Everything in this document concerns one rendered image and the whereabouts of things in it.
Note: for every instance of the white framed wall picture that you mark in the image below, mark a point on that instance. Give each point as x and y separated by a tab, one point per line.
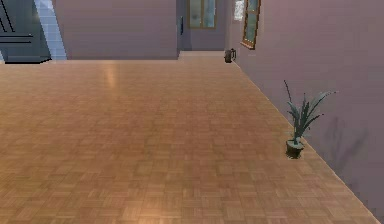
238	9

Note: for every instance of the dark grey cupboard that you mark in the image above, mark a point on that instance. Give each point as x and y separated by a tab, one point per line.
20	31

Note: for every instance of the green potted house plant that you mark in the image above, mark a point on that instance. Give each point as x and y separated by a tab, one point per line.
301	119

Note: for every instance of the dark round bin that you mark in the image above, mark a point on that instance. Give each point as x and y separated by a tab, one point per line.
228	56

